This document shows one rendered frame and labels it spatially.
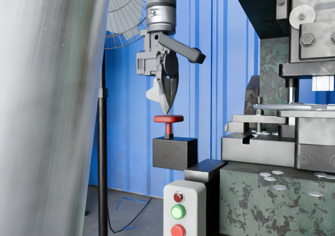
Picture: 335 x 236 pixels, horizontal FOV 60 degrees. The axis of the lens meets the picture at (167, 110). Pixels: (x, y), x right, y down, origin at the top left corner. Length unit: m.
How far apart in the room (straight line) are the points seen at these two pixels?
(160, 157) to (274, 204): 0.27
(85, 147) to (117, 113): 2.38
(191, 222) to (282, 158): 0.26
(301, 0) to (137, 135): 1.87
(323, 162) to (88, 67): 0.59
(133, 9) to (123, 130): 1.40
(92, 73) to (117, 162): 2.43
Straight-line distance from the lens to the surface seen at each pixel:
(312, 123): 0.68
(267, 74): 1.05
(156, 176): 2.39
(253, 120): 0.86
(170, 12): 0.72
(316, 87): 0.84
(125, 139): 2.47
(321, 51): 0.75
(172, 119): 0.68
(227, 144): 0.75
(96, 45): 0.18
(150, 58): 0.71
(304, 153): 0.68
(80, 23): 0.17
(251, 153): 0.73
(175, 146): 0.68
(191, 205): 0.59
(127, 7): 1.28
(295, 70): 0.79
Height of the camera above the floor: 0.80
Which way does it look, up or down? 2 degrees down
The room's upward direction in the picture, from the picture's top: straight up
